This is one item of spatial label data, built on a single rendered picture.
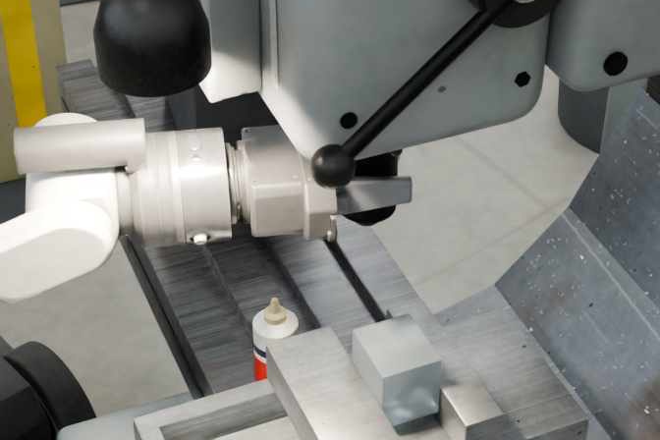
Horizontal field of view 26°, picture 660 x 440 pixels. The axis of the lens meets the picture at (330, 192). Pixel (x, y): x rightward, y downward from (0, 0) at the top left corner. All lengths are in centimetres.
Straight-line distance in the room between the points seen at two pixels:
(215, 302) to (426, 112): 49
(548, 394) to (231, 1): 46
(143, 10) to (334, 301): 60
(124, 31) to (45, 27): 212
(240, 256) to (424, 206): 164
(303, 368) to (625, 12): 40
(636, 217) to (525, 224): 164
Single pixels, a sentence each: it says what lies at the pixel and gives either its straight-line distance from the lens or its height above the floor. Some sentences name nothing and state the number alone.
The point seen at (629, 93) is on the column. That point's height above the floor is 110.
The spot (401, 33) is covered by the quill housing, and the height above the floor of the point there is 142.
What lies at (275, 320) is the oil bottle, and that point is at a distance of 125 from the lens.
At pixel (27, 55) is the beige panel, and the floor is 34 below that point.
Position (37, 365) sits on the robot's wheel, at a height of 60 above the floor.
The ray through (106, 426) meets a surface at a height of 88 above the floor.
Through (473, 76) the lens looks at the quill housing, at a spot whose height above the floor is 137.
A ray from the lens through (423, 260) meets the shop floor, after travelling 294.
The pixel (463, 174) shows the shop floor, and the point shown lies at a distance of 317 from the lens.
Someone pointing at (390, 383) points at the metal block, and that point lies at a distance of 114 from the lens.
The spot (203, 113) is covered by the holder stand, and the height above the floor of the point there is 107.
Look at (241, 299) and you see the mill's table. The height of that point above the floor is 96.
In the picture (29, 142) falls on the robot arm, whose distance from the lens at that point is 106.
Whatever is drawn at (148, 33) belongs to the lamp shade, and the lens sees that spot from 86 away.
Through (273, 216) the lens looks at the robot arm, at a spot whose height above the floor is 123.
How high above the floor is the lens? 190
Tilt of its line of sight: 38 degrees down
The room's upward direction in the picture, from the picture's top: straight up
